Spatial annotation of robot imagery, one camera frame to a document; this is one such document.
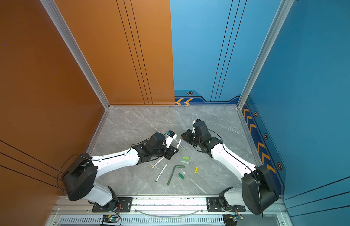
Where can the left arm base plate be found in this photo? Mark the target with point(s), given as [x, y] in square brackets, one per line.
[123, 205]

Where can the aluminium front rail frame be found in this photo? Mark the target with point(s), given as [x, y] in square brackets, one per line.
[163, 210]

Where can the white pen green tip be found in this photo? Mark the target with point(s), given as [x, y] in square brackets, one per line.
[161, 172]

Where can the left aluminium corner post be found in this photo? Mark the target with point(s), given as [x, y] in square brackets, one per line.
[63, 29]

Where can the green circuit board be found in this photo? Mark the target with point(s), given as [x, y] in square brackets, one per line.
[111, 220]
[232, 220]

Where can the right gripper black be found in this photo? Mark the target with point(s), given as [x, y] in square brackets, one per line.
[187, 133]

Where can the left green circuit board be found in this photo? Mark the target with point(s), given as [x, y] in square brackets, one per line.
[111, 220]

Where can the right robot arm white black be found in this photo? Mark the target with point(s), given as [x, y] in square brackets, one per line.
[259, 190]

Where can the dark green capped pen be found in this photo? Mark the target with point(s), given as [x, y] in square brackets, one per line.
[172, 172]

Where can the aluminium corner post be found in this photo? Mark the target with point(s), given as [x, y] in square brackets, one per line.
[63, 29]
[277, 23]

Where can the right green circuit board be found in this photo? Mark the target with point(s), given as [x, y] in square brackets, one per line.
[232, 220]

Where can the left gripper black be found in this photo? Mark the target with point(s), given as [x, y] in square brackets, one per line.
[171, 149]

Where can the right aluminium corner post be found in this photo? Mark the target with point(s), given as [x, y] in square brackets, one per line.
[277, 23]

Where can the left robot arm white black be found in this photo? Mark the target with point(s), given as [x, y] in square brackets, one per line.
[79, 178]

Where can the white pen yellow end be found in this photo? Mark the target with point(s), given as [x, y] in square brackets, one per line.
[157, 162]

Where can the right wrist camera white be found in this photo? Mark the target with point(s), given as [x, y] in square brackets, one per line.
[195, 121]

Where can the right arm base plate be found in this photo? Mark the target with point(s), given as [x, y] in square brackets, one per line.
[217, 204]

